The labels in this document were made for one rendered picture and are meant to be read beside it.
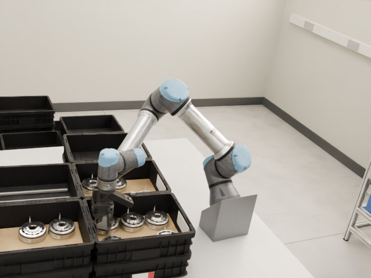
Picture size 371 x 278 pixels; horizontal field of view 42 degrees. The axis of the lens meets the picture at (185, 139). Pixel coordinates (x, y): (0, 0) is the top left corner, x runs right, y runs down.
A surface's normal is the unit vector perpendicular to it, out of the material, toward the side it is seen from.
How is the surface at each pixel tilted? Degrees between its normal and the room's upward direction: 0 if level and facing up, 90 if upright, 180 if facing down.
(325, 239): 0
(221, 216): 90
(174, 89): 37
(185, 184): 0
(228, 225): 90
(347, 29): 90
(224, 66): 90
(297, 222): 0
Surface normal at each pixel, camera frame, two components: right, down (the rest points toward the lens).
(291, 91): -0.90, 0.06
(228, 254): 0.15, -0.89
